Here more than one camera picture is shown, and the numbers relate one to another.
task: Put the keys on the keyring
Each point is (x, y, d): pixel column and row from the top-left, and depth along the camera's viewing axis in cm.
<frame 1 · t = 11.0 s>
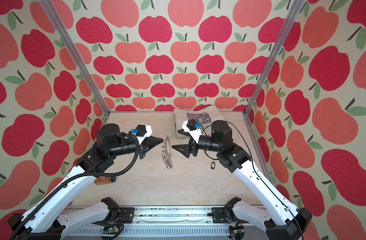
left hand: (162, 140, 59), fingers closed
right hand: (180, 136, 62), fingers open
beige canvas tote bag: (205, 116, 111), point 9 cm above the table
key with black tag: (213, 165, 94), on the table

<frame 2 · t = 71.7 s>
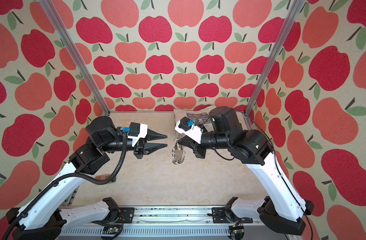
left hand: (166, 142, 49), fingers open
right hand: (185, 138, 54), fingers closed
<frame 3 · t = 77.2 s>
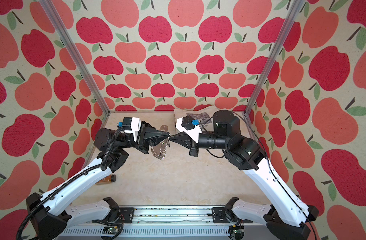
left hand: (168, 138, 48), fingers closed
right hand: (175, 135, 52), fingers closed
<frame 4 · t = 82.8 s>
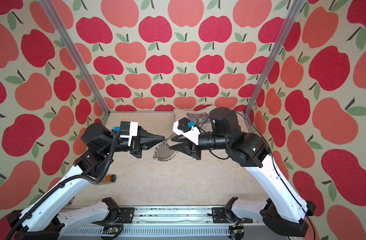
left hand: (163, 140, 48), fingers closed
right hand: (177, 139, 51), fingers open
